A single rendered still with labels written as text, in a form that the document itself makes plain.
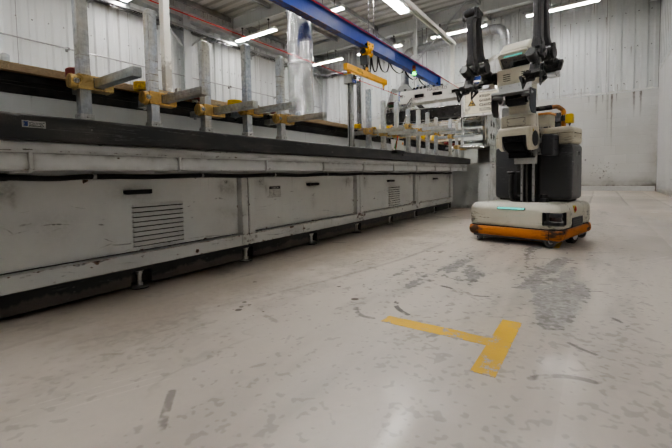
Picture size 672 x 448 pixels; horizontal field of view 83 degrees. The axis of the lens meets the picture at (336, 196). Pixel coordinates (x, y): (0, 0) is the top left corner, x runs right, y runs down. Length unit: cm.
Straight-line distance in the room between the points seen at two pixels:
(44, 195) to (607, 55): 1169
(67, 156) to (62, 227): 35
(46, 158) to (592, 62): 1162
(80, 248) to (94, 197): 21
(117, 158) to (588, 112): 1117
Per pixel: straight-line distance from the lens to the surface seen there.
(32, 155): 154
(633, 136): 1177
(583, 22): 1232
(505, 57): 299
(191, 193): 208
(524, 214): 283
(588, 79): 1198
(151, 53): 176
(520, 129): 288
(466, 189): 574
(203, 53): 190
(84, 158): 160
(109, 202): 188
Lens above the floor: 49
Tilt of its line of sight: 3 degrees down
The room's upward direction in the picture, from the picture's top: 1 degrees counter-clockwise
